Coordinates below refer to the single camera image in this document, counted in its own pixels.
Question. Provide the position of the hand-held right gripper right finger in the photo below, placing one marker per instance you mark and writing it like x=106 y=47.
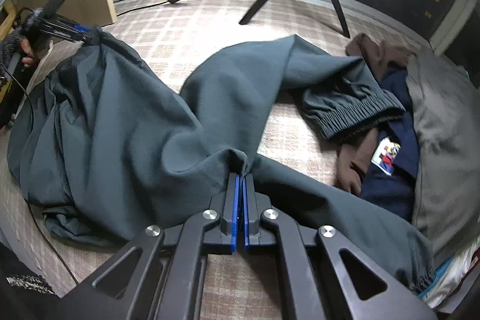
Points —
x=246 y=218

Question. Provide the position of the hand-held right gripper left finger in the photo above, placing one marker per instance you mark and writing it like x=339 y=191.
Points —
x=235 y=215

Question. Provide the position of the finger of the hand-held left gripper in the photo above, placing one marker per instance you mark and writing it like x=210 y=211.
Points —
x=75 y=36
x=71 y=25

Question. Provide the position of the dark grey pants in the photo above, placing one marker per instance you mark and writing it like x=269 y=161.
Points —
x=131 y=125

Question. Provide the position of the person's left forearm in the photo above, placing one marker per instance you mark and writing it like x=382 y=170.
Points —
x=8 y=48

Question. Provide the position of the person's left hand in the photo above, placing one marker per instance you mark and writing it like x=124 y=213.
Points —
x=27 y=53

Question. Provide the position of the plaid blanket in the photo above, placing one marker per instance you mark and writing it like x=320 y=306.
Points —
x=187 y=39

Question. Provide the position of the navy printed garment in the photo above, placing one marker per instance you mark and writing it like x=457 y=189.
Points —
x=390 y=188

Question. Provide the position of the grey khaki garment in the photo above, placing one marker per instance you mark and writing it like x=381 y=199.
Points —
x=442 y=140

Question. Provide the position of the light blue cloth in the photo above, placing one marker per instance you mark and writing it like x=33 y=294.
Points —
x=453 y=278

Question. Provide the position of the speckled black white rug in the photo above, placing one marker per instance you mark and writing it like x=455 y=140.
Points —
x=26 y=282

